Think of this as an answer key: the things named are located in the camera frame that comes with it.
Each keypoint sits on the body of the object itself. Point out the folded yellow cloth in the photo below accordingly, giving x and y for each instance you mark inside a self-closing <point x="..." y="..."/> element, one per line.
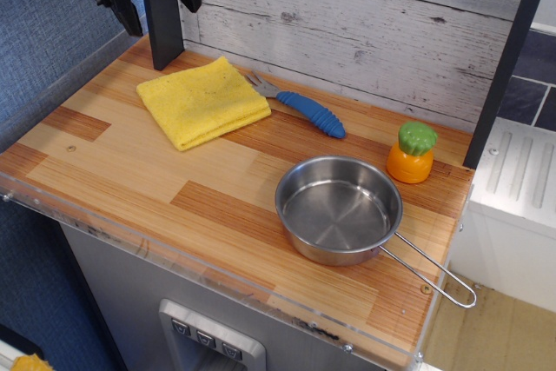
<point x="198" y="105"/>

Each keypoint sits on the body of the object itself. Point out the clear acrylic edge guard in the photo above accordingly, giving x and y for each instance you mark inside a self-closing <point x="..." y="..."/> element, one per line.
<point x="376" y="311"/>

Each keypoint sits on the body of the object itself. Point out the grey toy kitchen cabinet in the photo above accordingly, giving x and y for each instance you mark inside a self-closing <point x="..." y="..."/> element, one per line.
<point x="128" y="291"/>

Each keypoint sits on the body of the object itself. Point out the orange toy carrot green top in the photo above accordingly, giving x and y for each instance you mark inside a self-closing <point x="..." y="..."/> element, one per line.
<point x="411" y="158"/>

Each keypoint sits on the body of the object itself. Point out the silver dispenser button panel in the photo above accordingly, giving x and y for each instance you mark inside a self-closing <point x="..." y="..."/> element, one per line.
<point x="197" y="342"/>

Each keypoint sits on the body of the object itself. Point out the yellow object at bottom left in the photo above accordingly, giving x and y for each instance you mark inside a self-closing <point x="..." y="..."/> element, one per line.
<point x="30" y="363"/>

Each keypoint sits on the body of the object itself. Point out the white toy drainboard unit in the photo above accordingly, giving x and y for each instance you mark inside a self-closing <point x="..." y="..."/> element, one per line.
<point x="507" y="231"/>

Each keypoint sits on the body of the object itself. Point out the dark grey corner post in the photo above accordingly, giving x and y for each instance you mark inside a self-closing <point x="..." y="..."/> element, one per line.
<point x="165" y="31"/>

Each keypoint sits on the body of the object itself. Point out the blue handled toy fork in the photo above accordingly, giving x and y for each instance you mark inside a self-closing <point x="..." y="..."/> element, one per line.
<point x="320" y="116"/>

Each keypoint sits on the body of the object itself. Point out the steel pan with wire handle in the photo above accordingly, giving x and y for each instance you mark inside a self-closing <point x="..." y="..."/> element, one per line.
<point x="341" y="211"/>

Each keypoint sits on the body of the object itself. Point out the dark right frame post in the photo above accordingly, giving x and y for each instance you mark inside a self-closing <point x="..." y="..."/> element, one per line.
<point x="509" y="57"/>

